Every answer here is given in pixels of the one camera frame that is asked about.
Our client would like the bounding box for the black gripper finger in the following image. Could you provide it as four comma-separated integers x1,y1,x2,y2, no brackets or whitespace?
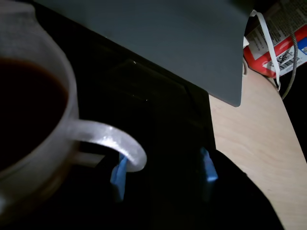
109,154,129,204
191,146,285,230

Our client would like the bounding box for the grey plastic backdrop sheet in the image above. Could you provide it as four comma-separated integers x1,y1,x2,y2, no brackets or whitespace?
33,0,255,108

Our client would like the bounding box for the grey braided cable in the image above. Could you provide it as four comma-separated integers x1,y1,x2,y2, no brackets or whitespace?
281,0,299,100

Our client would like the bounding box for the red white blue carton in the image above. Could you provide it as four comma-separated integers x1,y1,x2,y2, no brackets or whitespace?
243,0,307,79

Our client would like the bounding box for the translucent plastic measuring cup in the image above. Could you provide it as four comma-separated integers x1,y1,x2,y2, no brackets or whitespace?
0,0,147,211

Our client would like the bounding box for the black rubber work mat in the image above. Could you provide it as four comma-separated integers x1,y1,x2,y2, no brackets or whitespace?
31,4,216,230

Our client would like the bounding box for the white flat strap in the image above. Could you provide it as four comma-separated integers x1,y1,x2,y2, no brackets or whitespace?
248,10,281,91

